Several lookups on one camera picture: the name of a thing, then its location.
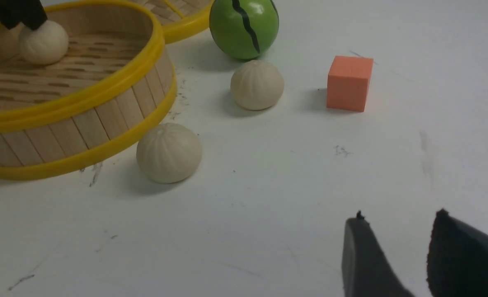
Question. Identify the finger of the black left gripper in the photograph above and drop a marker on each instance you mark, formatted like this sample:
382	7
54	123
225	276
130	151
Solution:
27	12

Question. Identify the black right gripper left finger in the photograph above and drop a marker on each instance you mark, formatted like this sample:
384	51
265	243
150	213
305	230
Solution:
365	269

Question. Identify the white bun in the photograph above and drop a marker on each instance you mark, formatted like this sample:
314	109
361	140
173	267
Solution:
169	153
257	85
44	46

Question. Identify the orange foam cube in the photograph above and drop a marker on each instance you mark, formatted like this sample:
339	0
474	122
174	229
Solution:
348	83

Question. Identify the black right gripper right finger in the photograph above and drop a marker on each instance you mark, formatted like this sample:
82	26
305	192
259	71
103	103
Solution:
457	260

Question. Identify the yellow-rimmed bamboo steamer tray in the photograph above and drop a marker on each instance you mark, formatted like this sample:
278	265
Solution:
115	83

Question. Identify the green striped toy watermelon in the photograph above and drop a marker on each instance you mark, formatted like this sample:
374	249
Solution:
244	29

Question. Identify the woven bamboo steamer lid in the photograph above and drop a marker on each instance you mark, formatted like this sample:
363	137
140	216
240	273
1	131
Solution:
180	19

